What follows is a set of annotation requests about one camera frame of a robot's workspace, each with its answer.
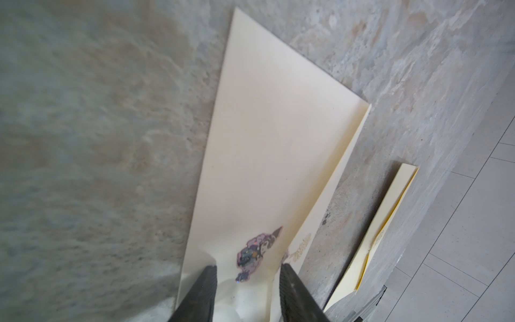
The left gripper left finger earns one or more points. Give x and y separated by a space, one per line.
199 303

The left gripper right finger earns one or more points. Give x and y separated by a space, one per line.
297 305

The yellow manila envelope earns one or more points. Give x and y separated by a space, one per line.
353 276

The cream white envelope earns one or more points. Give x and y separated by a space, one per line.
281 135

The white glue stick cap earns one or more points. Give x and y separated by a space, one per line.
242 301

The holographic sticker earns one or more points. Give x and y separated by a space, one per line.
250 257

